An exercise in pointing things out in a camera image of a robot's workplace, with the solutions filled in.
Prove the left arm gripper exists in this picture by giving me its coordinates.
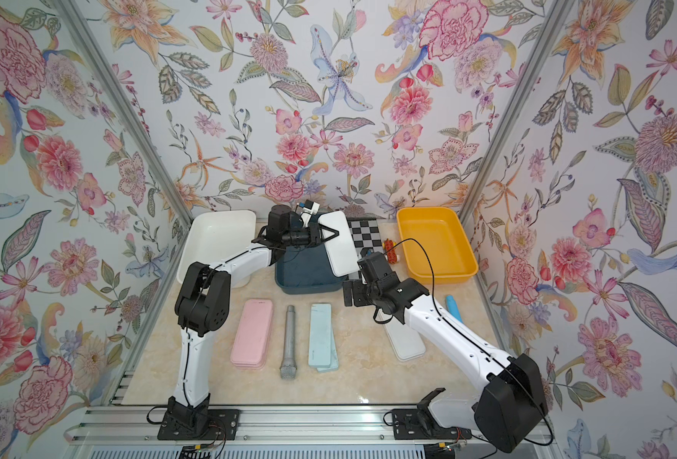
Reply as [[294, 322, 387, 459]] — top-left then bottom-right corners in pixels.
[[278, 222, 336, 251]]

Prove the light blue pencil case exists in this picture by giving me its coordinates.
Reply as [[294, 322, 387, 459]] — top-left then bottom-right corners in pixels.
[[308, 303, 333, 368], [317, 340, 339, 373]]

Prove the pink pencil case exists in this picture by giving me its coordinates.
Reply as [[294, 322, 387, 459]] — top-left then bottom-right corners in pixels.
[[231, 299, 273, 369]]

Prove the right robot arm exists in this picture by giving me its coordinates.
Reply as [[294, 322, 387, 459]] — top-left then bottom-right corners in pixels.
[[334, 252, 549, 453]]

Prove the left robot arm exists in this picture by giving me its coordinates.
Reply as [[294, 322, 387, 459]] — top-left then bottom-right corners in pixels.
[[173, 200, 321, 409]]

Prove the teal storage box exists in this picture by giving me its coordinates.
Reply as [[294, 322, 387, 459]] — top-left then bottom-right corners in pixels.
[[274, 246, 348, 296]]

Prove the white storage box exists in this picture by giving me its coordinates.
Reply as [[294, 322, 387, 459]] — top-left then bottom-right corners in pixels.
[[177, 210, 257, 283]]

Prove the yellow storage box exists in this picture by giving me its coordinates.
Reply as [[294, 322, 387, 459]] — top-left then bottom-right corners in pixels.
[[397, 207, 479, 285]]

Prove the grey cylindrical pencil case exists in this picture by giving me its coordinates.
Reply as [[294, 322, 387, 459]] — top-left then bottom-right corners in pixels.
[[280, 305, 297, 381]]

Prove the red toy brick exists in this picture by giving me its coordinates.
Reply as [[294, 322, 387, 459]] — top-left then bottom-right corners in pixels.
[[382, 239, 399, 265]]

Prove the black white checkerboard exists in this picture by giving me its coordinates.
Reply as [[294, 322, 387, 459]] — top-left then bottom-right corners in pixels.
[[348, 218, 383, 258]]

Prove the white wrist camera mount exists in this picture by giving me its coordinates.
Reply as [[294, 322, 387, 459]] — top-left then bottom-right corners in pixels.
[[295, 200, 320, 228]]

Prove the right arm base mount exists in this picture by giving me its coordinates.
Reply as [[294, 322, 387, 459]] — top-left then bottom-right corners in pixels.
[[382, 387, 475, 442]]

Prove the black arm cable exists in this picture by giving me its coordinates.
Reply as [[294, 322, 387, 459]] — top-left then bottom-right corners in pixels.
[[372, 237, 555, 448]]

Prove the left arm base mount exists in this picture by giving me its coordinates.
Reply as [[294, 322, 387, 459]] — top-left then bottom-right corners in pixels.
[[157, 396, 241, 442]]

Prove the aluminium front rail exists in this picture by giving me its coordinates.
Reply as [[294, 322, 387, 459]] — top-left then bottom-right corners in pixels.
[[62, 404, 563, 459]]

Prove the left aluminium corner post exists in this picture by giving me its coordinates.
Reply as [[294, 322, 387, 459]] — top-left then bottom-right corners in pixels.
[[53, 0, 194, 229]]

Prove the aluminium corner post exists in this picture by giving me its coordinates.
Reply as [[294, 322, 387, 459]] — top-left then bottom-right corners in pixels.
[[459, 1, 573, 225], [53, 0, 194, 229]]

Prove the right aluminium corner post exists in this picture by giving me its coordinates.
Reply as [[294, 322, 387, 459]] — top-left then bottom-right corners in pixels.
[[459, 1, 573, 225]]

